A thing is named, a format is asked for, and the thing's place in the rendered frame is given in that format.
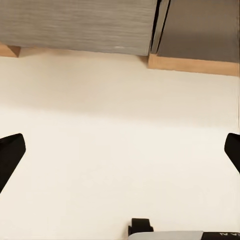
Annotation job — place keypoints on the dishwasher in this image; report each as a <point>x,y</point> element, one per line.
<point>104,26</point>

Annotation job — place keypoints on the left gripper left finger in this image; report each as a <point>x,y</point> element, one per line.
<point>12,150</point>

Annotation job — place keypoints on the cabinet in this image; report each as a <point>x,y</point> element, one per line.
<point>197,29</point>

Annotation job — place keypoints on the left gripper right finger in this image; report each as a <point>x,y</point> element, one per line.
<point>232,149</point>

